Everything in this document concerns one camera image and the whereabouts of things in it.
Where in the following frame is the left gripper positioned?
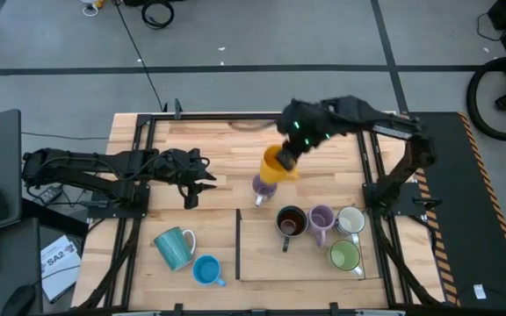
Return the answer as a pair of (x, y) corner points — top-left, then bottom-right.
(155, 147), (218, 195)

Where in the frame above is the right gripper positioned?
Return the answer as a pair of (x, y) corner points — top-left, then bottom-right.
(277, 98), (340, 173)

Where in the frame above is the yellow faceted mug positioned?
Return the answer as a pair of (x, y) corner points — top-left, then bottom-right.
(259, 144), (300, 185)

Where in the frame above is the dark brown glazed mug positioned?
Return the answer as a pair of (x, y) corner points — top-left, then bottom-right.
(275, 205), (310, 254)

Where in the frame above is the pale pink ribbed mug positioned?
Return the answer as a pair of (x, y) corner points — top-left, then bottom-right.
(307, 204), (337, 248)

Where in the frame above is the teal mug white handle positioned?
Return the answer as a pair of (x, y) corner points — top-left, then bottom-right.
(153, 226), (198, 272)

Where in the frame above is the white mug blue floral print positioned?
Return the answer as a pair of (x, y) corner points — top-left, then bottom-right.
(335, 205), (367, 245)

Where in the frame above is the green mug white handle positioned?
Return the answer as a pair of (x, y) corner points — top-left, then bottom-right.
(327, 238), (365, 278)

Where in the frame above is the light blue plastic mug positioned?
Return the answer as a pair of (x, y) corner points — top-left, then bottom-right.
(191, 254), (228, 288)

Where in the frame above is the black power adapter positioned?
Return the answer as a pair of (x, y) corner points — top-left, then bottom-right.
(37, 183), (64, 205)

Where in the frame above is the white printed booklet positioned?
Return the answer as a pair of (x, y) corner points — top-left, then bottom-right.
(40, 234), (83, 305)

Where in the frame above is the black mat hazard stripe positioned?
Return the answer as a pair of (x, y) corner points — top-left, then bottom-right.
(404, 111), (506, 311)

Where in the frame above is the orange vacuum cleaner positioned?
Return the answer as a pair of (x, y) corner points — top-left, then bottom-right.
(465, 55), (506, 142)

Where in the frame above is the black computer mouse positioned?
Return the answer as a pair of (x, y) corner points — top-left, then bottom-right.
(0, 284), (38, 316)

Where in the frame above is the purple striped mug white handle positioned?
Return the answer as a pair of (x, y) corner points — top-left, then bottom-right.
(251, 173), (278, 208)

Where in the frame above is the black table rig frame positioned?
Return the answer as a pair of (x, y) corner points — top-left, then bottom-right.
(70, 98), (452, 316)

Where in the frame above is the thin black floor cable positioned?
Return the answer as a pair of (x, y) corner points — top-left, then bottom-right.
(20, 130), (112, 142)
(112, 0), (169, 113)

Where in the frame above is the coiled black cable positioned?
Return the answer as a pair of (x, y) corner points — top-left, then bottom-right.
(141, 0), (176, 31)

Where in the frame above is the white plug with cord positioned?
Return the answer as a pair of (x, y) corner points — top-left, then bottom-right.
(80, 0), (105, 18)

